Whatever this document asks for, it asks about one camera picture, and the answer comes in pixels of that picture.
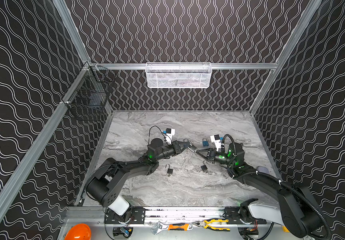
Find black padlock top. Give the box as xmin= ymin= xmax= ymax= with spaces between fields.
xmin=188 ymin=145 xmax=197 ymax=154

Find black padlock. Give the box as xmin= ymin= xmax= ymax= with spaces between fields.
xmin=200 ymin=161 xmax=208 ymax=173
xmin=165 ymin=164 xmax=173 ymax=177
xmin=188 ymin=145 xmax=197 ymax=154

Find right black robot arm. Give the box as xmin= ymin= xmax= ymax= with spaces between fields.
xmin=194 ymin=143 xmax=332 ymax=240

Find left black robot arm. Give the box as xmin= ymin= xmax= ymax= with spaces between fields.
xmin=85 ymin=138 xmax=192 ymax=216

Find black padlock right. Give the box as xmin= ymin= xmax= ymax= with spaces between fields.
xmin=200 ymin=161 xmax=208 ymax=173

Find black padlock middle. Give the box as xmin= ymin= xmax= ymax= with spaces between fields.
xmin=165 ymin=164 xmax=173 ymax=177

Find grey oblong pad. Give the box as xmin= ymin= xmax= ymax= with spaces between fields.
xmin=256 ymin=166 xmax=270 ymax=175

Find orange hard hat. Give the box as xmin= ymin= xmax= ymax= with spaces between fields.
xmin=64 ymin=224 xmax=92 ymax=240

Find yellow handled pliers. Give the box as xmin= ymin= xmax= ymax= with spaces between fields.
xmin=192 ymin=219 xmax=230 ymax=232

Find white wire basket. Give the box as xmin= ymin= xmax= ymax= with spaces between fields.
xmin=145 ymin=62 xmax=212 ymax=89

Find black corrugated cable conduit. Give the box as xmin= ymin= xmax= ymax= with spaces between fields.
xmin=220 ymin=134 xmax=332 ymax=240

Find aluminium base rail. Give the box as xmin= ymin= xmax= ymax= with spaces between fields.
xmin=104 ymin=207 xmax=266 ymax=226

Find adjustable wrench orange handle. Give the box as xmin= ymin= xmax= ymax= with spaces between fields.
xmin=151 ymin=222 xmax=193 ymax=235

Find black wire basket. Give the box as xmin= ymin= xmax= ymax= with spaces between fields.
xmin=62 ymin=61 xmax=113 ymax=122

